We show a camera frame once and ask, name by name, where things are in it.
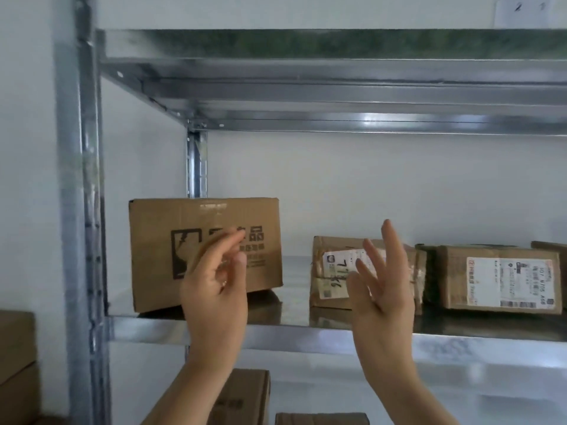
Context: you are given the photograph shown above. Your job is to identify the long box red print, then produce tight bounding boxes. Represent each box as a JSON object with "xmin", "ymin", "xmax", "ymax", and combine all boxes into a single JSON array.
[{"xmin": 531, "ymin": 241, "xmax": 567, "ymax": 311}]

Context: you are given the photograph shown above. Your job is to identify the metal shelving rack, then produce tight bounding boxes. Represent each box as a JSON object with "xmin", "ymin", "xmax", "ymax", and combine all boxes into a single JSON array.
[{"xmin": 53, "ymin": 0, "xmax": 567, "ymax": 425}]

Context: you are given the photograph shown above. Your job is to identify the stack of cartons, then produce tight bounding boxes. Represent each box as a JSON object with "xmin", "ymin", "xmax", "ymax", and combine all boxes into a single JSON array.
[{"xmin": 0, "ymin": 310, "xmax": 41, "ymax": 425}]

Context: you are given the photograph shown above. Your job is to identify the person's right hand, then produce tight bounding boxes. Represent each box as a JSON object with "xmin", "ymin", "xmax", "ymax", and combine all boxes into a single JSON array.
[{"xmin": 345, "ymin": 218, "xmax": 417, "ymax": 380}]

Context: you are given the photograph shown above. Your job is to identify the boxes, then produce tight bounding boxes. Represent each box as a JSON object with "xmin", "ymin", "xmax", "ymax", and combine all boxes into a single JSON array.
[{"xmin": 208, "ymin": 368, "xmax": 371, "ymax": 425}]

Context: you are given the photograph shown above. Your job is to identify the cardboard box with glass symbol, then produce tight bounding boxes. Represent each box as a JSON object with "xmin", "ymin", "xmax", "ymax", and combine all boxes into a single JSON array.
[{"xmin": 128, "ymin": 197, "xmax": 284, "ymax": 314}]

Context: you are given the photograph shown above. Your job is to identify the box labelled 507 N705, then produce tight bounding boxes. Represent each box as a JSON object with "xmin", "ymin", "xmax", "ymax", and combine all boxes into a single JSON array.
[{"xmin": 416, "ymin": 244, "xmax": 563, "ymax": 315}]

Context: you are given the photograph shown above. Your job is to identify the small tape-wrapped cardboard box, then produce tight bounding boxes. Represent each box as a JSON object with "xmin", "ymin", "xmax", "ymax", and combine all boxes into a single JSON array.
[{"xmin": 309, "ymin": 236, "xmax": 428, "ymax": 316}]

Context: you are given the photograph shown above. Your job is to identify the white paper wall sign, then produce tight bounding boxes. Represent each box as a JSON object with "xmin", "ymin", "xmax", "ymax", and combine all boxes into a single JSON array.
[{"xmin": 494, "ymin": 0, "xmax": 559, "ymax": 28}]

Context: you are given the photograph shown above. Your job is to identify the person's right forearm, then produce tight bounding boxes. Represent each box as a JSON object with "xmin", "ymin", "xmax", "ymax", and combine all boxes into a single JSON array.
[{"xmin": 365, "ymin": 356, "xmax": 461, "ymax": 425}]

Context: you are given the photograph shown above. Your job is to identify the person's left hand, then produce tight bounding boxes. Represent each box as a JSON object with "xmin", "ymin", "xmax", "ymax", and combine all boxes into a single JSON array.
[{"xmin": 179, "ymin": 228, "xmax": 249, "ymax": 373}]

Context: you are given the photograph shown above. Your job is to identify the person's left forearm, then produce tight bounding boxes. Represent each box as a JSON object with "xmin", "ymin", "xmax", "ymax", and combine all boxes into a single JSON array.
[{"xmin": 141, "ymin": 358, "xmax": 238, "ymax": 425}]

